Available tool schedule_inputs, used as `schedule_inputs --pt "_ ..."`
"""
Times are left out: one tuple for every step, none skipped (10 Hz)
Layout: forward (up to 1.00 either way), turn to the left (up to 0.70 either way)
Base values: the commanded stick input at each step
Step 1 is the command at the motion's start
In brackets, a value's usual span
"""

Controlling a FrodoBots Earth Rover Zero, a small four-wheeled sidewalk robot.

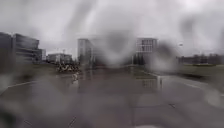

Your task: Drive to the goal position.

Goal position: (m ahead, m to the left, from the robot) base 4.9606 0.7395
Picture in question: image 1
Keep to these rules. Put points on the low pale building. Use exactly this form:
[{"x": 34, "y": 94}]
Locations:
[{"x": 59, "y": 57}]

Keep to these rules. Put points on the dark glass building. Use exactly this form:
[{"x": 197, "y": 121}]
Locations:
[{"x": 25, "y": 46}]

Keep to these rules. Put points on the reddish wet asphalt path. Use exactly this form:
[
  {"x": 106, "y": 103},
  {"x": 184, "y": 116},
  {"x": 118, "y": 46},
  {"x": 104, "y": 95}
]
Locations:
[{"x": 110, "y": 100}]

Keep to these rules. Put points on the short post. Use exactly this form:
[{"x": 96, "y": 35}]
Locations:
[{"x": 161, "y": 81}]

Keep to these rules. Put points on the grey asphalt road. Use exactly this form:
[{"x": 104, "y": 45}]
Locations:
[{"x": 196, "y": 88}]

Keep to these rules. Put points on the large white grid-window building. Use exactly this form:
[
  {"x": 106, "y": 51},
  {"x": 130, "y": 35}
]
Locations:
[{"x": 146, "y": 45}]

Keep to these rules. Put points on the white painted lines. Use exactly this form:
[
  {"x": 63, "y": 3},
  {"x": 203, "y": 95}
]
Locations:
[{"x": 21, "y": 83}]

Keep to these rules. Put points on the row of dark trees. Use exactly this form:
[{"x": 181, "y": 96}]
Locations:
[{"x": 200, "y": 59}]

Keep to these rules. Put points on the grass strip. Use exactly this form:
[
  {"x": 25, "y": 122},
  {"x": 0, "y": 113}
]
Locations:
[{"x": 33, "y": 70}]

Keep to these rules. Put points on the green grass field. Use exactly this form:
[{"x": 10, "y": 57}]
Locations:
[{"x": 203, "y": 70}]

